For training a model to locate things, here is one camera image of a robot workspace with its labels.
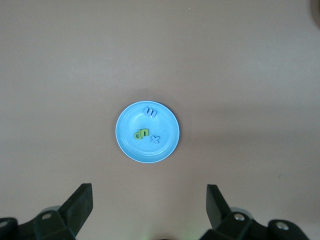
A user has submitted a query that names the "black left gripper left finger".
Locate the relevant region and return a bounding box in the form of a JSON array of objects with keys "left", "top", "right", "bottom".
[{"left": 18, "top": 183, "right": 94, "bottom": 240}]

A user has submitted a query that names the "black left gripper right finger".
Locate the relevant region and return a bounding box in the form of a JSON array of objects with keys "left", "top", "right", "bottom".
[{"left": 201, "top": 184, "right": 268, "bottom": 240}]

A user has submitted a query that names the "blue letter m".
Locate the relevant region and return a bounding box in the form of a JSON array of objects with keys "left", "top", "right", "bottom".
[{"left": 143, "top": 106, "right": 158, "bottom": 119}]

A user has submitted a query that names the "blue plate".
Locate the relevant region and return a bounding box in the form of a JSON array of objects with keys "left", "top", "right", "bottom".
[{"left": 115, "top": 100, "right": 180, "bottom": 164}]

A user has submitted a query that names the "brown table mat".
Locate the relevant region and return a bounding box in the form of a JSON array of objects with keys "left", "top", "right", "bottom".
[{"left": 0, "top": 0, "right": 320, "bottom": 240}]

